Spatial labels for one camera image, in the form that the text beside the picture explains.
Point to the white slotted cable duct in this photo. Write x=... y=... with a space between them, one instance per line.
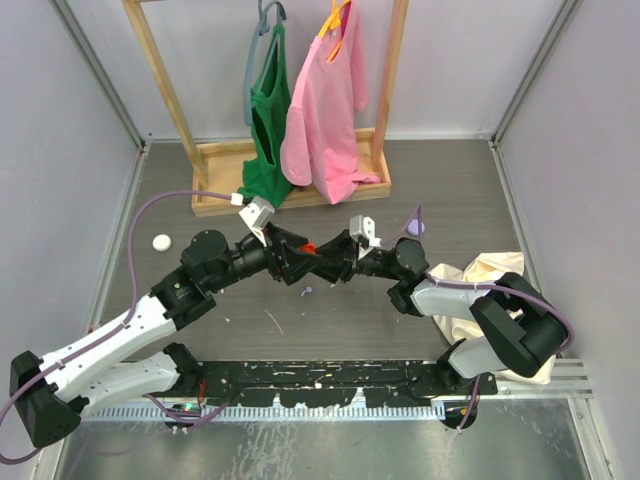
x=356 y=411

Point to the pink shirt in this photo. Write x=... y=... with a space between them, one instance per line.
x=320 y=146

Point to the white earbud case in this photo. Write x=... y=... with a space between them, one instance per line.
x=161 y=243

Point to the grey blue hanger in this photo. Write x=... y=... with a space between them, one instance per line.
x=262 y=28

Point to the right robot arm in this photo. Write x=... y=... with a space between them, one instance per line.
x=521 y=331

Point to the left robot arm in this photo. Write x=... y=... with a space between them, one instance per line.
x=47 y=391

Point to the cream cloth bag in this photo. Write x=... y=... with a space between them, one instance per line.
x=484 y=268

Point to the green tank top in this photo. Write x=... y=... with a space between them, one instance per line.
x=263 y=176

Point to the yellow hanger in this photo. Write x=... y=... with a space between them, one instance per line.
x=334 y=26

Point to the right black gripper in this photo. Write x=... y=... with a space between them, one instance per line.
x=341 y=246

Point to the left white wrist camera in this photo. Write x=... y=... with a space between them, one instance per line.
x=256 y=215

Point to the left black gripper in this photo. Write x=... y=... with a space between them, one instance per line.
x=285 y=267

